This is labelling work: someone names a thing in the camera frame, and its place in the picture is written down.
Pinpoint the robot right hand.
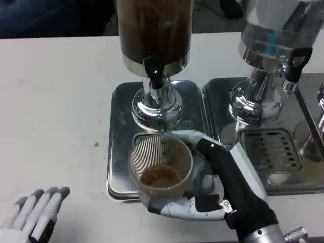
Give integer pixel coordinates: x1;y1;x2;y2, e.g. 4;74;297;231
146;129;279;240

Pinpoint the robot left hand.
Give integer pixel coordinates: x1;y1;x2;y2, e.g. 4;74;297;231
0;186;71;243

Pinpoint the clear ribbed glass cup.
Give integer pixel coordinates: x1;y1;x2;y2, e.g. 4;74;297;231
128;134;194;203

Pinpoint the clear drink dispenser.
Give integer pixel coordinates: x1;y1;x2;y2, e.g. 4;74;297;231
227;0;324;125

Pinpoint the black tap of brown dispenser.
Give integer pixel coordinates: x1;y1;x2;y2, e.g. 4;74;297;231
143;56;165;90

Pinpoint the brown drink dispenser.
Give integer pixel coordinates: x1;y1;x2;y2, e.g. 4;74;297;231
115;0;194;132

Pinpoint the dark blue chair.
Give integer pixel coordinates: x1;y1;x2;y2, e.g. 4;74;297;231
0;0;117;40

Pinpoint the black looped tap handle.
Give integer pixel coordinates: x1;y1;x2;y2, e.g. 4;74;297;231
282;47;313;92

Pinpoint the black cable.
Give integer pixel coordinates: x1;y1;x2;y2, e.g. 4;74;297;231
194;0;245;20

